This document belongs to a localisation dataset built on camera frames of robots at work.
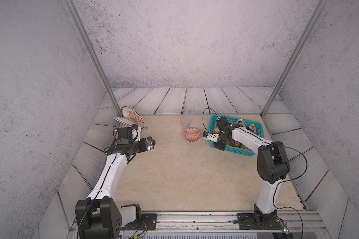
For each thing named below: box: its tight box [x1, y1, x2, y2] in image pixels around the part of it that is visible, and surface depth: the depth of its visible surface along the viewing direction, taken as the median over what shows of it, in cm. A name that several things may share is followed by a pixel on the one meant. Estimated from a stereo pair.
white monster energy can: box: [236, 118, 246, 127], surface depth 100 cm
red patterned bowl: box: [183, 127, 201, 143], surface depth 109 cm
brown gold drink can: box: [248, 123, 258, 133], surface depth 101 cm
